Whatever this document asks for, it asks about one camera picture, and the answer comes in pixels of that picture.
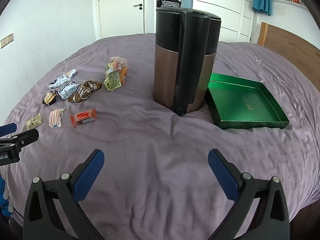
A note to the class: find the blue white gloved hand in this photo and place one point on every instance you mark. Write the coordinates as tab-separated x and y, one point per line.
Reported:
5	204

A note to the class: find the brown oatmeal snack packet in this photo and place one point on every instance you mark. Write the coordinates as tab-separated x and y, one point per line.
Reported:
84	91

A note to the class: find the red snack bar wrapper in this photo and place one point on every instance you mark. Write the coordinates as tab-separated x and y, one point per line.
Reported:
83	117

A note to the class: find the pink striped snack packet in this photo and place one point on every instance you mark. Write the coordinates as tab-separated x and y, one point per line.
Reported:
55	118

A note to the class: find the gold Danisa cookie packet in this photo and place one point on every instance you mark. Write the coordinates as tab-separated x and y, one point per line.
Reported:
50	98

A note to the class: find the white blue cookie packet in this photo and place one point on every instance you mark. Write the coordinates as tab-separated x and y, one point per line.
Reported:
67	89

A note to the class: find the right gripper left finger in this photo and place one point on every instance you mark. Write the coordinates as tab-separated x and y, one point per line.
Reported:
41	218

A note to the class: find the white door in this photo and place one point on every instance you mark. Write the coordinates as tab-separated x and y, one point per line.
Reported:
121	17

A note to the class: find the green metal tray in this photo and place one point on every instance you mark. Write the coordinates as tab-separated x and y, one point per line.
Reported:
235	102

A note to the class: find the clear bag of colourful candy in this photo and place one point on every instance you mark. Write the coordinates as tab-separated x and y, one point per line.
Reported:
115	74

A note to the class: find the white blue snack packet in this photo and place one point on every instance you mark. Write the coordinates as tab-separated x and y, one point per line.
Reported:
62	79

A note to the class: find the folded dark clothes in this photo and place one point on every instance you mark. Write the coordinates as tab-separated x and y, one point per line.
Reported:
168	3

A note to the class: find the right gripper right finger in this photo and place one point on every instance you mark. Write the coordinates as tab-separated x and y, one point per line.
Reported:
271	218

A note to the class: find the wooden headboard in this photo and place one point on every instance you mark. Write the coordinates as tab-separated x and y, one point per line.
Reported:
301	53

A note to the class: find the purple bed sheet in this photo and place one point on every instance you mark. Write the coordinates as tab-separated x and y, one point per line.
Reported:
156	182

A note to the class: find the black and bronze canister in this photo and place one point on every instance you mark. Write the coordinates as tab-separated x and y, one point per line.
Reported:
185	50

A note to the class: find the wall light switch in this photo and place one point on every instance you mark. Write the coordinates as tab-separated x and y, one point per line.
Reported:
7	40

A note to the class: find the white wardrobe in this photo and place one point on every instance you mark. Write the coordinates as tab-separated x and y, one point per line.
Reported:
222	7

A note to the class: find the beige small snack packet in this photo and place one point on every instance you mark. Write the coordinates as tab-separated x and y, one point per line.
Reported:
34	122

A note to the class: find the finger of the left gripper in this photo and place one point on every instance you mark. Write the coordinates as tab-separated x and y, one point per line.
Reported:
20	140
8	129

